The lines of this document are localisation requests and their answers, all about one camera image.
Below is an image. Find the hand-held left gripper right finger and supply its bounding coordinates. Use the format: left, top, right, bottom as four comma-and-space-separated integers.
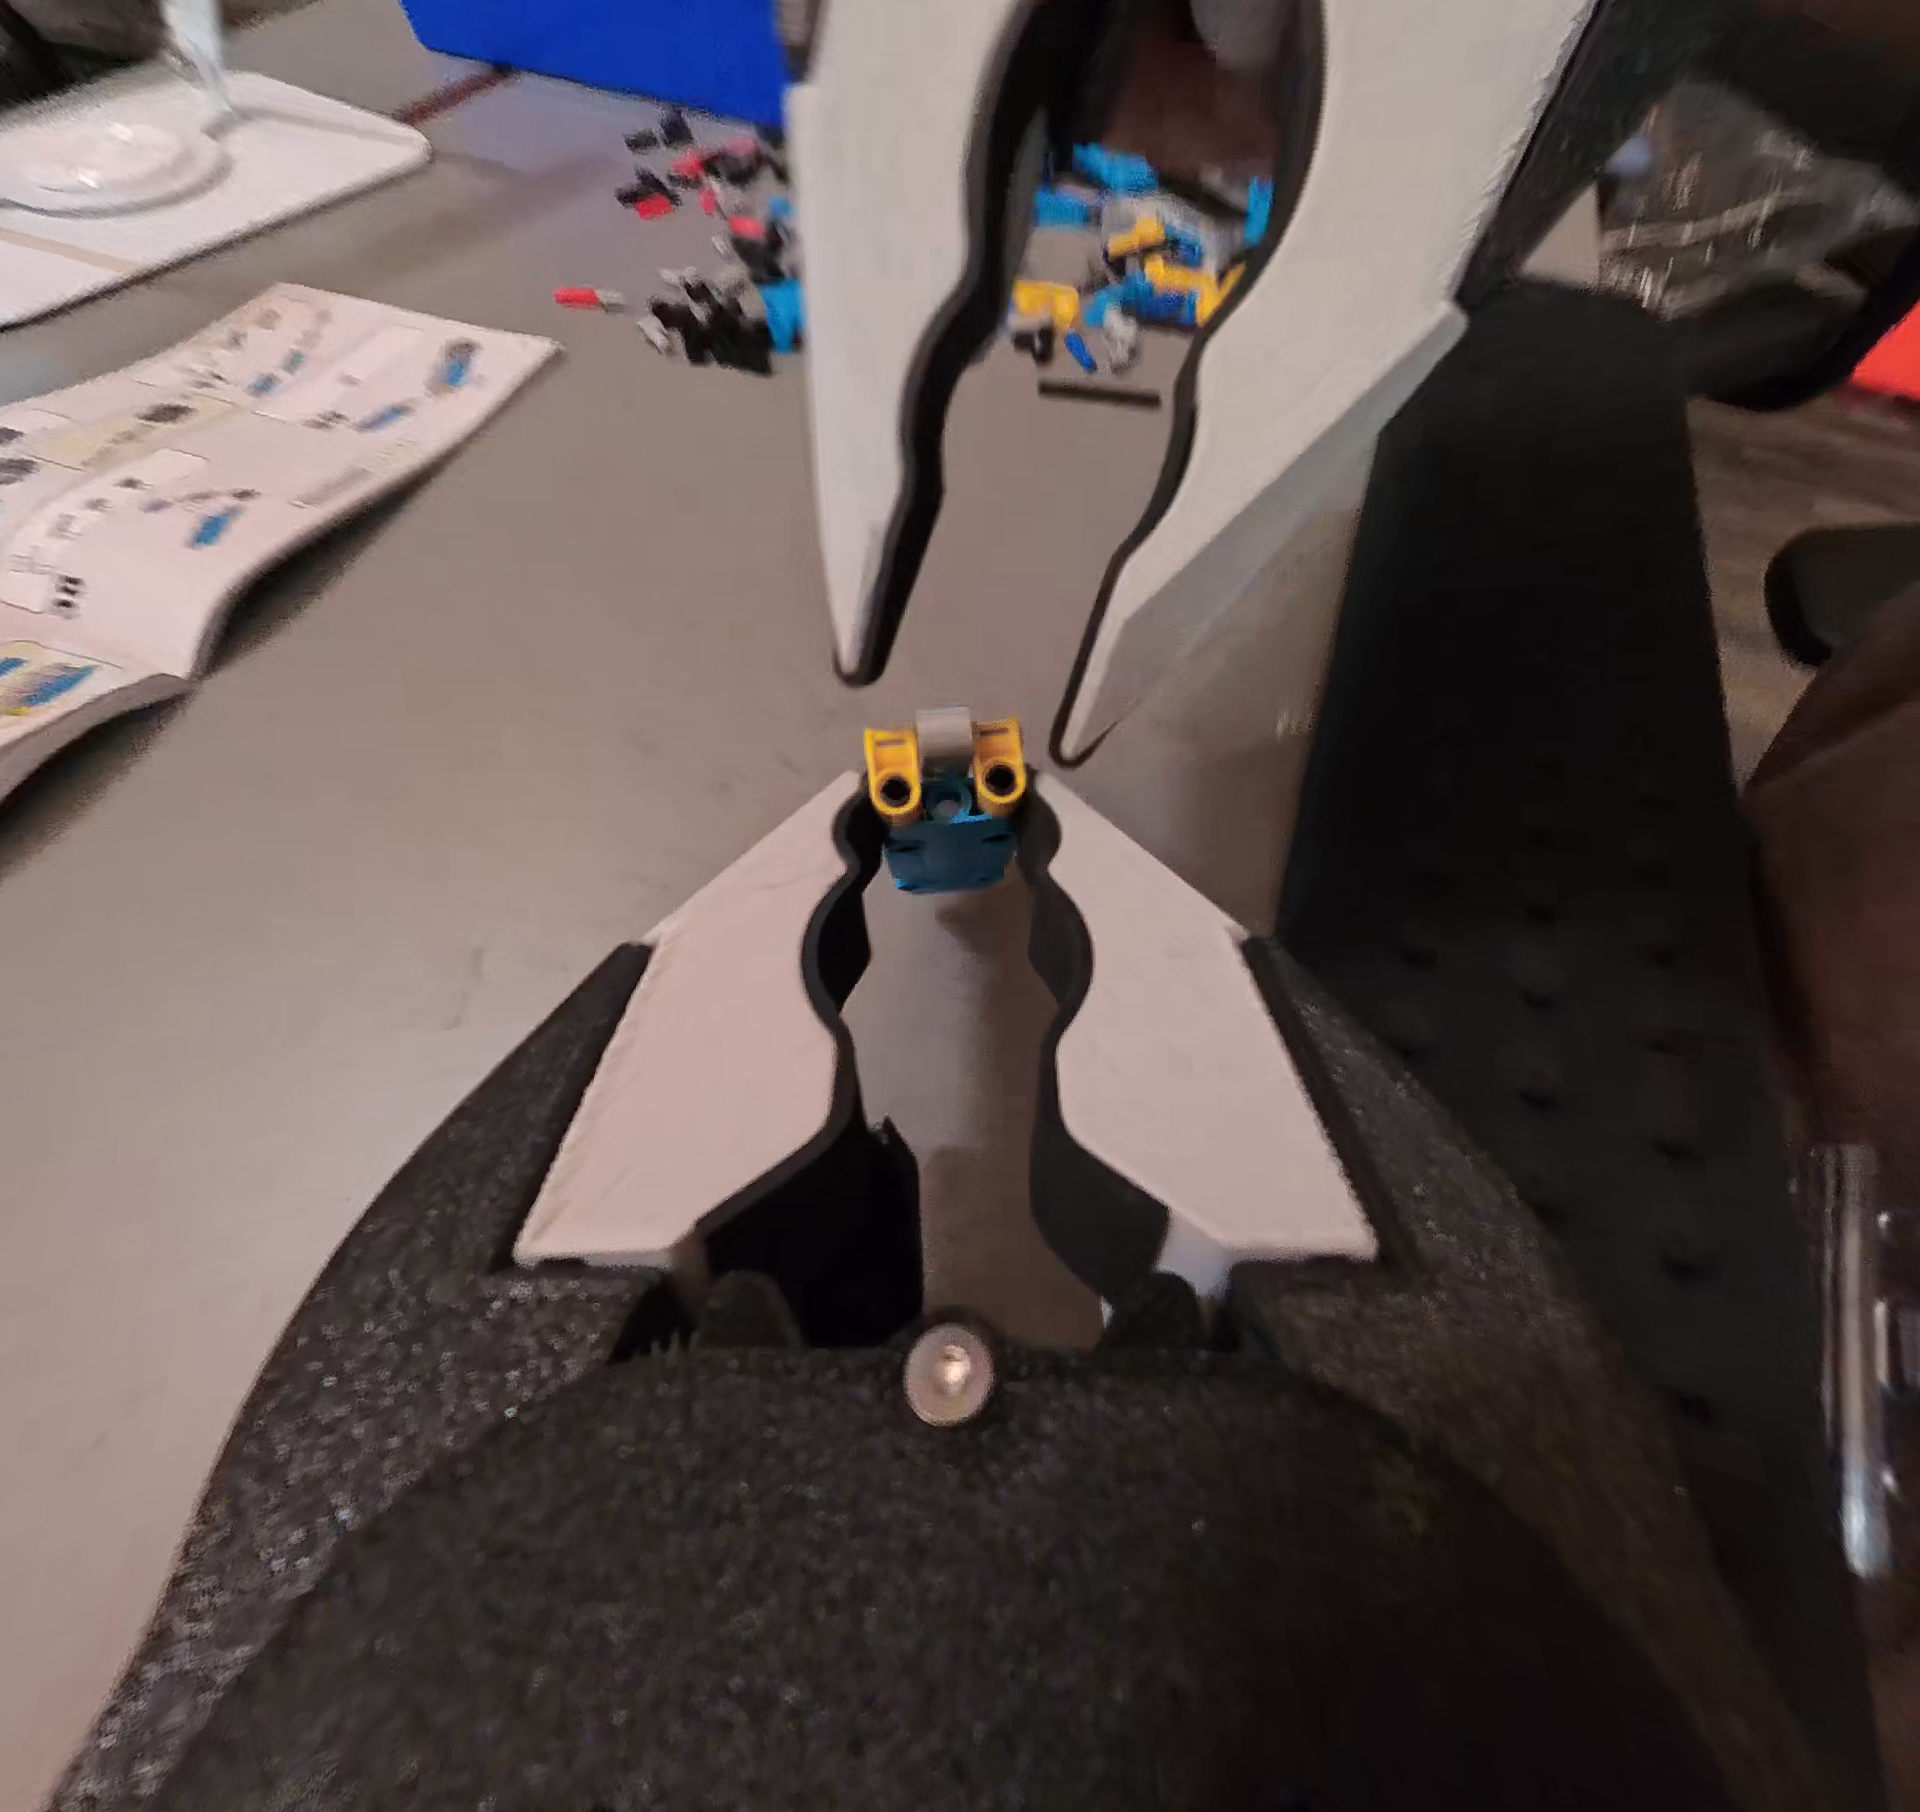
1026, 771, 1383, 1311

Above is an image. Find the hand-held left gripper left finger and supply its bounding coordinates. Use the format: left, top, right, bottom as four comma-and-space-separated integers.
512, 766, 919, 1348

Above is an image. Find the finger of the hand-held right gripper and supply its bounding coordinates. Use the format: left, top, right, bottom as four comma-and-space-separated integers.
782, 0, 1119, 689
1050, 0, 1655, 768

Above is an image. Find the pile of small building pieces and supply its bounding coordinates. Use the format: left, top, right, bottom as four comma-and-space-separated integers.
612, 102, 1280, 385

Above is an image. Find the blue panel with black pins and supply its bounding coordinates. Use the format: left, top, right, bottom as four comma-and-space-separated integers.
879, 774, 1025, 899

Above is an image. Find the person's right hand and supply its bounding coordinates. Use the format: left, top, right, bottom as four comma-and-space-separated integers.
1078, 0, 1285, 182

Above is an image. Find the black perforated pad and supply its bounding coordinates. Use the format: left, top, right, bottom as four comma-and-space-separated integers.
1275, 287, 1861, 1545

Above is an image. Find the white laptop stand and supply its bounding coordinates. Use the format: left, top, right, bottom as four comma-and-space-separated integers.
0, 0, 435, 330

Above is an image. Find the instruction booklet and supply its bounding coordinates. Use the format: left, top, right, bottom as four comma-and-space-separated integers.
0, 285, 566, 803

